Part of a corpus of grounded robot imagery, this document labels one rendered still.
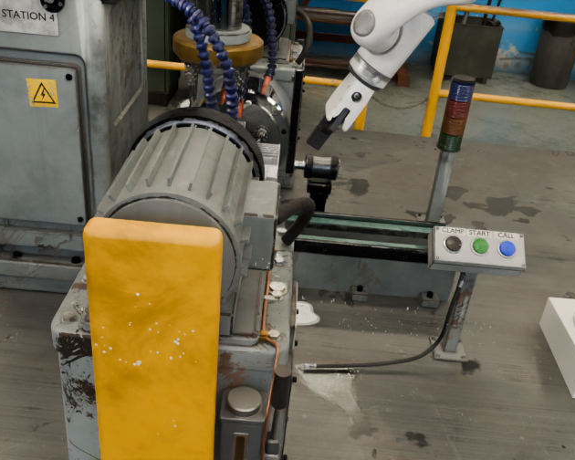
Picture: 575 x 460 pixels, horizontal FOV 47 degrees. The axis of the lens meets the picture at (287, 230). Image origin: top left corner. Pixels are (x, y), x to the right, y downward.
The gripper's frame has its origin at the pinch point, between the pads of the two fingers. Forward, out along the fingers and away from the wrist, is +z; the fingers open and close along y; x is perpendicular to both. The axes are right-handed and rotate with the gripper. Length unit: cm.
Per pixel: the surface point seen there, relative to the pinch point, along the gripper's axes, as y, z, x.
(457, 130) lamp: 33, -12, -36
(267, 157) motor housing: 2.3, 10.4, 5.4
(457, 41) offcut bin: 460, 1, -161
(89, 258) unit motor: -74, -1, 28
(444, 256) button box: -22.9, -2.2, -27.0
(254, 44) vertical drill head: 3.3, -7.5, 20.8
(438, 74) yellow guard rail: 238, 6, -92
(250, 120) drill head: 26.8, 14.5, 9.4
